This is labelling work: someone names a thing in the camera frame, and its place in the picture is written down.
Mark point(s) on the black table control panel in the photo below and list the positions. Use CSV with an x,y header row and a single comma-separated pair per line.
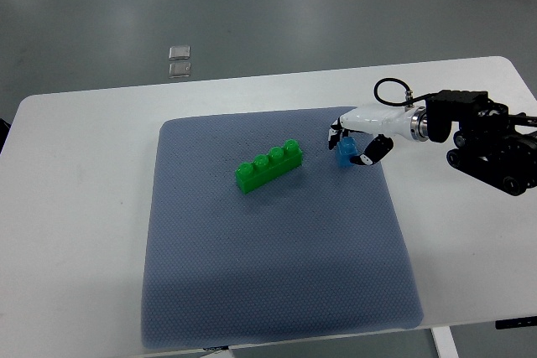
x,y
516,323

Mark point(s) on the white table leg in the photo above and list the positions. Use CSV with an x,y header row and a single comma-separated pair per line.
x,y
444,343

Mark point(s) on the blue toy block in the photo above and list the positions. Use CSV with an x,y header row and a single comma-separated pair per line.
x,y
345,149

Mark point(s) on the black object at left edge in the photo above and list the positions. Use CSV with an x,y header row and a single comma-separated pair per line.
x,y
4,131

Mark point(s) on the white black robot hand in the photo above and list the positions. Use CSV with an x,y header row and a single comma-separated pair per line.
x,y
382,122

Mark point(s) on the green four-stud toy block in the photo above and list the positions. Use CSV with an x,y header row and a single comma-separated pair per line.
x,y
265,168

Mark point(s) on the blue-grey mesh mat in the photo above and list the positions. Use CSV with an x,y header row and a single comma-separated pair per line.
x,y
317,251

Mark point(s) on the upper metal floor plate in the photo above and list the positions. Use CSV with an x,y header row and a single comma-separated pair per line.
x,y
179,52

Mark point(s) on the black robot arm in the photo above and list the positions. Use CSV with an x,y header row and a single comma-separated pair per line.
x,y
488,146

